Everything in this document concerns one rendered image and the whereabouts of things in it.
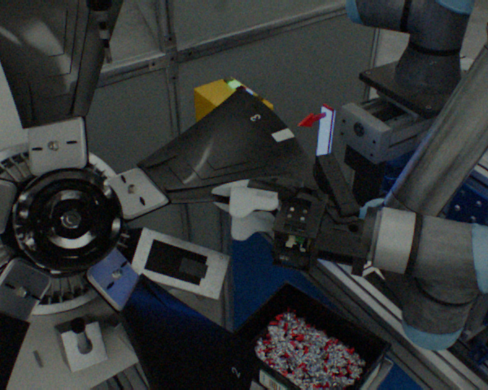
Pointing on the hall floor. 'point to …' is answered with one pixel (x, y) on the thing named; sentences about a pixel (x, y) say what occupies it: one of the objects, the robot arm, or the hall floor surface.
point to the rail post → (227, 267)
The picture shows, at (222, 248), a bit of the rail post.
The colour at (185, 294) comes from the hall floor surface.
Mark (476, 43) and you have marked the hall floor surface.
